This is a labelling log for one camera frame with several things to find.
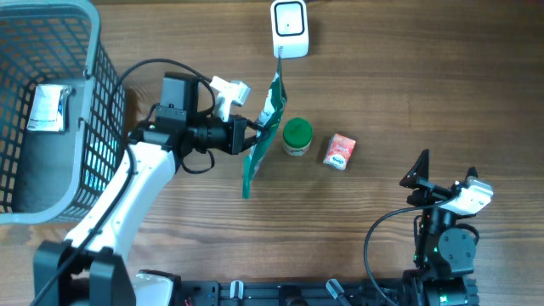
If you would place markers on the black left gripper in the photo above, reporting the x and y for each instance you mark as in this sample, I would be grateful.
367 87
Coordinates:
240 142

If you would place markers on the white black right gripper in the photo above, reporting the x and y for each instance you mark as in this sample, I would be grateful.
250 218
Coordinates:
417 176

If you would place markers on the green 3M package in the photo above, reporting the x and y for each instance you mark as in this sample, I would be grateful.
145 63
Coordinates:
269 119

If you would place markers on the white blue pouch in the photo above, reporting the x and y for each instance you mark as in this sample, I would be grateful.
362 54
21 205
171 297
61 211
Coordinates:
49 108

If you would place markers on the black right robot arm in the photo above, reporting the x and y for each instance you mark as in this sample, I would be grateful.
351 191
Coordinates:
445 248

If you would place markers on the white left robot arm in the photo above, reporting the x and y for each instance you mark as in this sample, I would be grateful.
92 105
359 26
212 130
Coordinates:
89 267

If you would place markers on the white barcode scanner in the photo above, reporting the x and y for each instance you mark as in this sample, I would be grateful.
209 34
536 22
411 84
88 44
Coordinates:
290 29

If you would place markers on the green lid jar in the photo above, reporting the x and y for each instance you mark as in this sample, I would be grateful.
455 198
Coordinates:
297 136

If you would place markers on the red tissue pack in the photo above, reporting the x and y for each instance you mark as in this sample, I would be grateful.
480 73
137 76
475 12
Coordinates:
339 151

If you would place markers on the grey plastic basket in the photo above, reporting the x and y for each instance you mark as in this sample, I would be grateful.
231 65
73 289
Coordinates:
56 176

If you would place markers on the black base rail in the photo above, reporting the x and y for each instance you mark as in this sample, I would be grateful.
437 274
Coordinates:
213 293

